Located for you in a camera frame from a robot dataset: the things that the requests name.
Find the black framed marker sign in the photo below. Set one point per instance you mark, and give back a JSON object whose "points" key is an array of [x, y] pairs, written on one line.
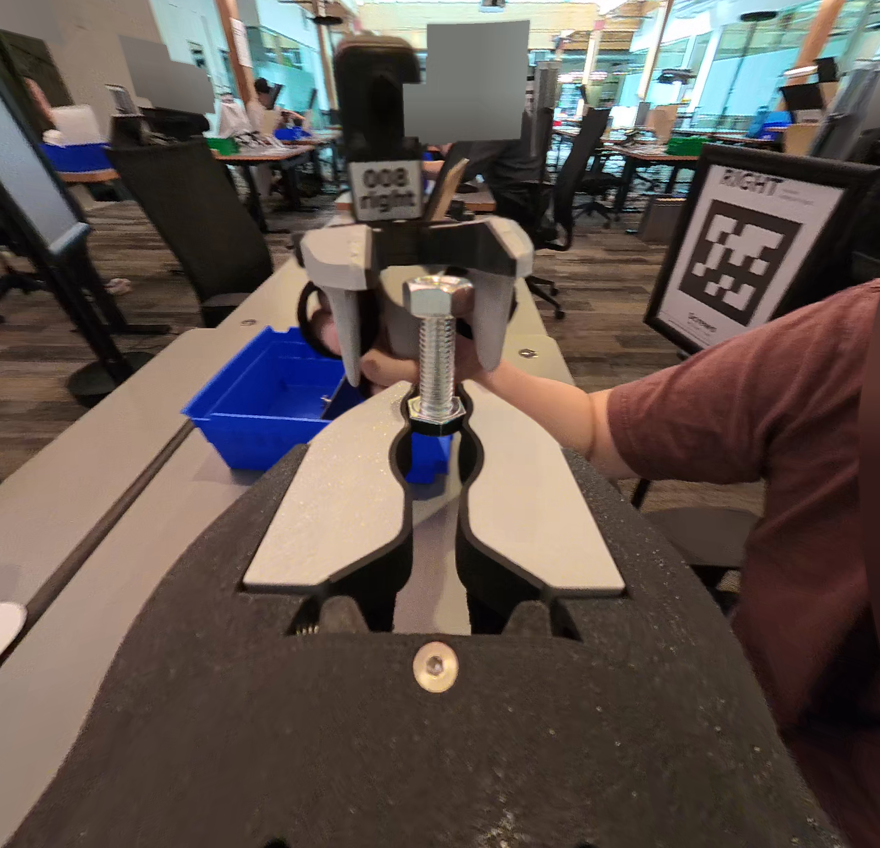
{"points": [[749, 257]]}

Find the green storage bin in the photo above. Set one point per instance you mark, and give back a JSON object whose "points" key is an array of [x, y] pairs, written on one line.
{"points": [[222, 146], [691, 147]]}

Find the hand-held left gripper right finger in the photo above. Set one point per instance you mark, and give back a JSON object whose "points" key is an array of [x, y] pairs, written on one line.
{"points": [[543, 504]]}

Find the black office chair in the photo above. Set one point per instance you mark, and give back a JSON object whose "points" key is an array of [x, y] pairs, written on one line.
{"points": [[570, 167], [192, 209]]}

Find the person's right forearm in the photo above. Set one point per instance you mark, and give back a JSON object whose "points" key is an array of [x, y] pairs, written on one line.
{"points": [[550, 422]]}

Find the small blue storage bin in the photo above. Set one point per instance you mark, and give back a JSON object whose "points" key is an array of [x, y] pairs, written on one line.
{"points": [[75, 157]]}

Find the grey waste bin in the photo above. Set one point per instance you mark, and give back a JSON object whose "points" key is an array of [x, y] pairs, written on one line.
{"points": [[661, 217]]}

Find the instruction sheet on stand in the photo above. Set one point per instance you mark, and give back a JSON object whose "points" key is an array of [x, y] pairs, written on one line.
{"points": [[10, 625]]}

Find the black framed easel board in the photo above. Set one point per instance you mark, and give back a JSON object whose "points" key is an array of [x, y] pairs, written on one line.
{"points": [[34, 195]]}

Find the grey office chair seat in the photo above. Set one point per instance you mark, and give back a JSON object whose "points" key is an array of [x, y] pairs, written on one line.
{"points": [[701, 525]]}

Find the black floor lamp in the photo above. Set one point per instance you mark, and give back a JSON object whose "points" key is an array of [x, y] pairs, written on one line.
{"points": [[756, 16], [327, 20]]}

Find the blue plastic parts bin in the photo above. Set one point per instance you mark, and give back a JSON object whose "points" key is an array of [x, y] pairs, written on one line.
{"points": [[261, 415]]}

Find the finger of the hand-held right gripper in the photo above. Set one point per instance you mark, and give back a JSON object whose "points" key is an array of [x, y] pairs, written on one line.
{"points": [[515, 250], [337, 257]]}

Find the silver hex nut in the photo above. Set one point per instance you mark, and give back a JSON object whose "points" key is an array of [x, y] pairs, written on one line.
{"points": [[436, 297]]}

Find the person's right hand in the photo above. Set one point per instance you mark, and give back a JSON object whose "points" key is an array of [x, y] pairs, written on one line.
{"points": [[388, 374]]}

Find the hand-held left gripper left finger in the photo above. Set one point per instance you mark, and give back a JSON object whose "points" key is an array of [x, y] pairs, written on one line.
{"points": [[330, 504]]}

